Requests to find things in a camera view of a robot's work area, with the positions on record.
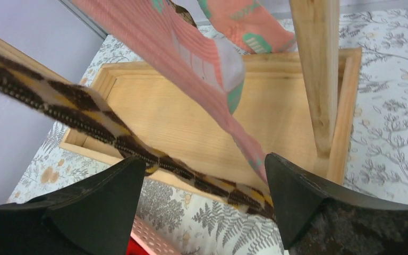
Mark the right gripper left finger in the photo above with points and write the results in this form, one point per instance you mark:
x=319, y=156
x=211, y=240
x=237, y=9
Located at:
x=92, y=216

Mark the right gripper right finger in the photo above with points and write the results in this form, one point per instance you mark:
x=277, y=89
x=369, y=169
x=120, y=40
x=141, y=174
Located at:
x=317, y=216

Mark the plain red sock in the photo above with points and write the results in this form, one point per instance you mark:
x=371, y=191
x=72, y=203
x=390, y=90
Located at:
x=134, y=248

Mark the brown beige argyle sock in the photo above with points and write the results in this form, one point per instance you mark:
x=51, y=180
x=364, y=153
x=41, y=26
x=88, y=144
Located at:
x=183, y=13

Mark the pink plastic basket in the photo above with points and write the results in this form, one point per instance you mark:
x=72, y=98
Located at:
x=146, y=237

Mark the floral table mat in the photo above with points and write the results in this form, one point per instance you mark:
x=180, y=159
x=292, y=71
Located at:
x=377, y=163

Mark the pink sock rear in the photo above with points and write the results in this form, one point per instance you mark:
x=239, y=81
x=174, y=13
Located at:
x=210, y=71

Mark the pink sock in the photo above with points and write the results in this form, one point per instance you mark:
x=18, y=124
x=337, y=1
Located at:
x=248, y=25
x=210, y=71

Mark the wooden hanger rack frame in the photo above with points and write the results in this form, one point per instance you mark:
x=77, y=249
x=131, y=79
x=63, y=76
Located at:
x=273, y=109

